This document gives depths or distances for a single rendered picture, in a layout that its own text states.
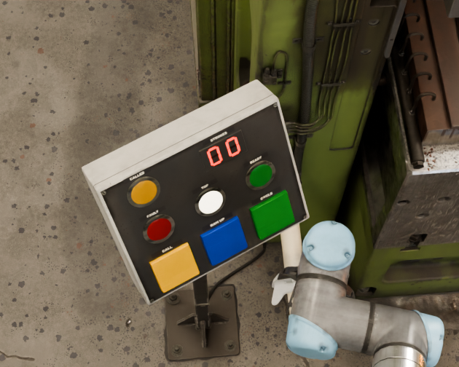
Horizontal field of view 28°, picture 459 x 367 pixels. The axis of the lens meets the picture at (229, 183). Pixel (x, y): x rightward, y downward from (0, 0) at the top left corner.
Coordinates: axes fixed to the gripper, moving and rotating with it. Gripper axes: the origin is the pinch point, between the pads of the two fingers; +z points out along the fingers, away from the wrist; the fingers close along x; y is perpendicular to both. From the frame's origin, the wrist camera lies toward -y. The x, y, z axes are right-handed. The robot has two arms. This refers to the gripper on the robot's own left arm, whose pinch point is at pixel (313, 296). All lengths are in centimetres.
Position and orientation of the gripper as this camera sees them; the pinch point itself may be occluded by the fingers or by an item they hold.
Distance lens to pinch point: 168.0
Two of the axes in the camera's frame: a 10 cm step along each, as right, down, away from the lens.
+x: 9.4, 3.2, -1.3
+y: -3.4, 8.6, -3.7
